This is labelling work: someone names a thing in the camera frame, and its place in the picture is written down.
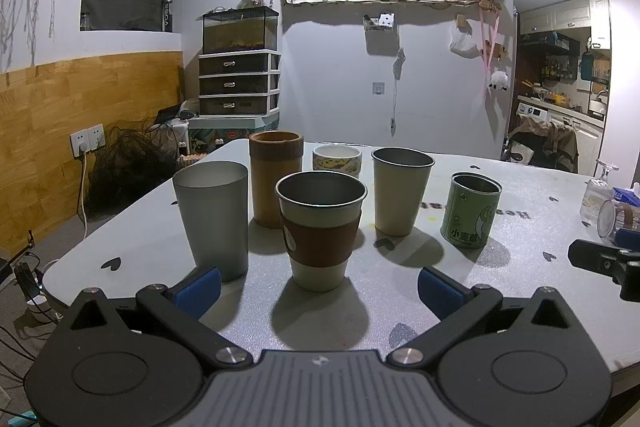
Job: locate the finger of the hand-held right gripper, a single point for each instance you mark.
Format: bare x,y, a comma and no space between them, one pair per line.
600,258
628,239

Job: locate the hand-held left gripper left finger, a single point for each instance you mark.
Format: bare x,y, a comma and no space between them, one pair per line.
199,291

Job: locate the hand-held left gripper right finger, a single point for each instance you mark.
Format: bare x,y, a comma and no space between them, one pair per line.
441,294

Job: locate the clear glass cup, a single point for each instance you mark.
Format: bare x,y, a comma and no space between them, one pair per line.
611,218

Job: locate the grey plastic cup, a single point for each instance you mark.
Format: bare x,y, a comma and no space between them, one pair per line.
211,217

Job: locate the beige paper cup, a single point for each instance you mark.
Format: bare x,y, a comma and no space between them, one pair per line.
400,197

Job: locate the steel cup with brown sleeve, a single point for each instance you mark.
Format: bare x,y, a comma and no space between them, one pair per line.
320,247

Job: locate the brown bamboo cup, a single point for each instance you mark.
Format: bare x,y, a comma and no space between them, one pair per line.
275,179

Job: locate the blue box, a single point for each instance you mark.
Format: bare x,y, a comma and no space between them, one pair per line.
626,196

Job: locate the clear wine glass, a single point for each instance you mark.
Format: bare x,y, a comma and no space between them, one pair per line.
596,197

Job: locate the green tin can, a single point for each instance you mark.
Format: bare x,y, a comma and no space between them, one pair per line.
467,217

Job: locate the chair with brown cloth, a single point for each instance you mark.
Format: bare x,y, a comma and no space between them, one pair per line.
545,142

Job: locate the white washing machine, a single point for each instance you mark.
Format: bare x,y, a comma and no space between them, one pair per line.
537,112

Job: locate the white floor device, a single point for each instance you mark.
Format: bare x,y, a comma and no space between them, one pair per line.
39,306

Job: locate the painted cabinet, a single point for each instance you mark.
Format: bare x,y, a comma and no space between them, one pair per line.
227,128

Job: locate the small patterned ceramic bowl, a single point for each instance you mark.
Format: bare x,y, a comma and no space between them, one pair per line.
334,163

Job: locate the white hanging plush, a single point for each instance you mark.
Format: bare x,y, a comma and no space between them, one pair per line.
499,81

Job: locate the white drawer unit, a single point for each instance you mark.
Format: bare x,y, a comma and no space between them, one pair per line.
239,84

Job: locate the white kitchen cabinets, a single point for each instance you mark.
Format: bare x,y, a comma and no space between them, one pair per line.
560,14

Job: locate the white hanging bag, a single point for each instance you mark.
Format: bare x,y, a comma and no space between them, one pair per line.
464,39

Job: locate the glass fish tank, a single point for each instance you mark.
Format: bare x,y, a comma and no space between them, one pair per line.
239,32

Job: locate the black bottle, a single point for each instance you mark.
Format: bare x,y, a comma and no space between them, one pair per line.
168,14

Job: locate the white wall socket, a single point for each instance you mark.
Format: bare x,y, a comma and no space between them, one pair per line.
87,139

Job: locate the white wall switch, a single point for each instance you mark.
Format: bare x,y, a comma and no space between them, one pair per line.
379,88

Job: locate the wall storage box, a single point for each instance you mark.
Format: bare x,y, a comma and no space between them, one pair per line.
379,22

